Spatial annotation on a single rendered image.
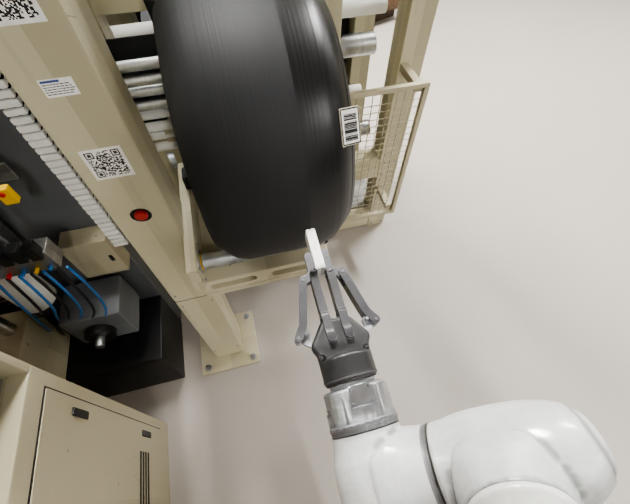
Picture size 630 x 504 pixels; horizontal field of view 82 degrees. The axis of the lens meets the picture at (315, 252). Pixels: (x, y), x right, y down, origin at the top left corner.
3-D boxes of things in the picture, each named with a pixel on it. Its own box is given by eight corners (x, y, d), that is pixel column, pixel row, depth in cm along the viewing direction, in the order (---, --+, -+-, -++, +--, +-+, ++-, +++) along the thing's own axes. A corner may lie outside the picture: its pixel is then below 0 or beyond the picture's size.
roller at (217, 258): (201, 264, 99) (201, 274, 95) (196, 251, 96) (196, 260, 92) (324, 238, 103) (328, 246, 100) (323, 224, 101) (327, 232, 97)
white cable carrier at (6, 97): (114, 247, 92) (-40, 63, 52) (115, 232, 95) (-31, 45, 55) (133, 243, 93) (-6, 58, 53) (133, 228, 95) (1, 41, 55)
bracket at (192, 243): (196, 292, 96) (185, 274, 88) (186, 185, 117) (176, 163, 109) (209, 289, 97) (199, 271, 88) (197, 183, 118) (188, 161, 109)
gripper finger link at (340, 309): (344, 338, 50) (354, 335, 50) (325, 264, 54) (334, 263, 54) (341, 343, 53) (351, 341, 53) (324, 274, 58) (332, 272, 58)
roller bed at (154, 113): (140, 158, 117) (93, 69, 92) (140, 129, 125) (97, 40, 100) (202, 148, 120) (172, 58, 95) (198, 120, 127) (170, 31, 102)
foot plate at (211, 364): (203, 376, 167) (202, 375, 165) (198, 323, 181) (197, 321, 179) (260, 361, 171) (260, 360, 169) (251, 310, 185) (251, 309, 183)
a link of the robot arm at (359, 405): (334, 440, 42) (321, 387, 45) (328, 436, 50) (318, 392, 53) (407, 418, 43) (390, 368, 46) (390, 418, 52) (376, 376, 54)
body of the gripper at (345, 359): (387, 372, 46) (365, 304, 50) (323, 390, 45) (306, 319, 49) (376, 378, 53) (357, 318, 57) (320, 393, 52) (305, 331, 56)
